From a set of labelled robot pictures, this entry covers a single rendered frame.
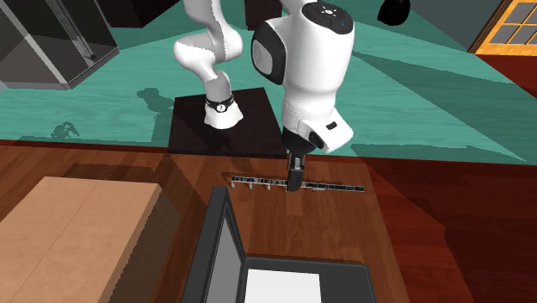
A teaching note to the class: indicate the black rounded object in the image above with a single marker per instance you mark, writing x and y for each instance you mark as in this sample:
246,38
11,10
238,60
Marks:
393,11

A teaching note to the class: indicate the dark grey open laptop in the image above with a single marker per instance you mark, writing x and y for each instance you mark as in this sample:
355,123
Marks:
209,251

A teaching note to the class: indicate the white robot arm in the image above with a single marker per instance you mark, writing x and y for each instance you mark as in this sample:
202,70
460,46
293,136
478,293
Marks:
312,71

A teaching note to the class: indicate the dark robot stand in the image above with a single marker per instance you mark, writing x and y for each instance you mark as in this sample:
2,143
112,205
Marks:
251,130

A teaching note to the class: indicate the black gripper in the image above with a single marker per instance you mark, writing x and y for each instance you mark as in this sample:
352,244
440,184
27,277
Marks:
295,144

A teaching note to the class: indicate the long black hook rack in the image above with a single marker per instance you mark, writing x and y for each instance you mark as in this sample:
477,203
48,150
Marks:
335,186

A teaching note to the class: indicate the grey cabinet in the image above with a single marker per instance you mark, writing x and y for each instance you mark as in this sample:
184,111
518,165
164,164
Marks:
46,46

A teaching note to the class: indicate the orange framed window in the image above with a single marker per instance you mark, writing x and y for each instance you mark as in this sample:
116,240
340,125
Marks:
499,46

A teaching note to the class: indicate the brown wooden desk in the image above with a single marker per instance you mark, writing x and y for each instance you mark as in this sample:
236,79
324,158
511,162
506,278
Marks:
302,226

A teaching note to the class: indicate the tan cardboard box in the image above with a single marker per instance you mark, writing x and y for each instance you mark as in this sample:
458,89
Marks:
63,235

